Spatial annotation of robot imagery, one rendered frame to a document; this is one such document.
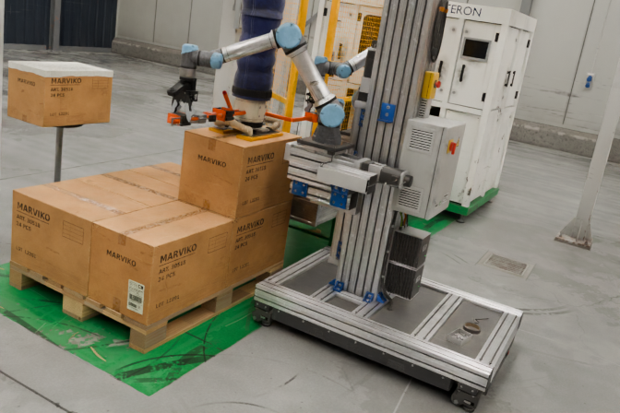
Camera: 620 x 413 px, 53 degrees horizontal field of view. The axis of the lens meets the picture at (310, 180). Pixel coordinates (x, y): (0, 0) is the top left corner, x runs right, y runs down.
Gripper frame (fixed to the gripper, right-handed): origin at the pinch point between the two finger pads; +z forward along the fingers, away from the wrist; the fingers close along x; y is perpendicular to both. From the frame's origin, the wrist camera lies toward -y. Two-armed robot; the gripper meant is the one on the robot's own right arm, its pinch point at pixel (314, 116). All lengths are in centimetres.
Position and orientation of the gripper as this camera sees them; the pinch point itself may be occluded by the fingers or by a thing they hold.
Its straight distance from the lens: 367.2
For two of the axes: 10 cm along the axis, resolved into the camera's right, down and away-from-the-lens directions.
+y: -4.8, 1.5, -8.7
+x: 8.7, 2.5, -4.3
